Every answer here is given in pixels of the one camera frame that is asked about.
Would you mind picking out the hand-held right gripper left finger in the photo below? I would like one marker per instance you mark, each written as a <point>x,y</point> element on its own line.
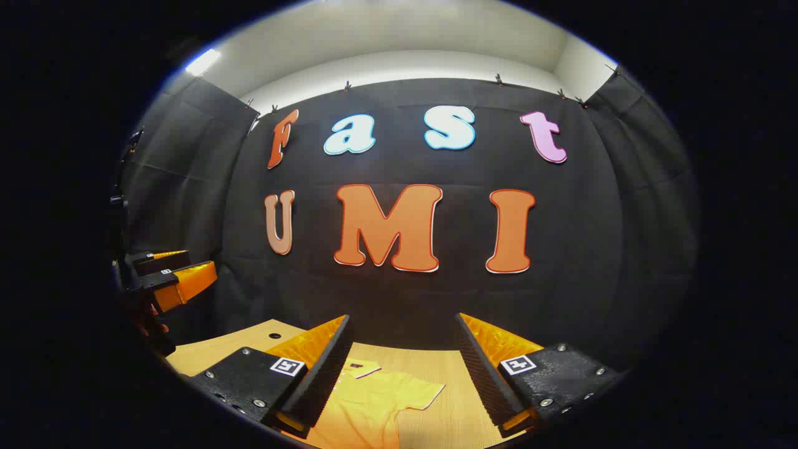
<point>324,374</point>

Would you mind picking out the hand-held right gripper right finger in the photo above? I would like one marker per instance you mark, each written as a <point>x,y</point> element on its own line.
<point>483,374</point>

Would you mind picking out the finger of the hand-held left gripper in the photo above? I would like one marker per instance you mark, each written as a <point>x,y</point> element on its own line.
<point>190,284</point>
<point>159,260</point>

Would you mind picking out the orange T-shirt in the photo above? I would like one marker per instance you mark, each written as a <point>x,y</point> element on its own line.
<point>368,405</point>

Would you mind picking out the ceiling light panel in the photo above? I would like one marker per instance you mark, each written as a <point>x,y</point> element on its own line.
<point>202,62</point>

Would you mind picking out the row of small black clips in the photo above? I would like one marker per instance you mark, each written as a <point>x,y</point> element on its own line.
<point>347,85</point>

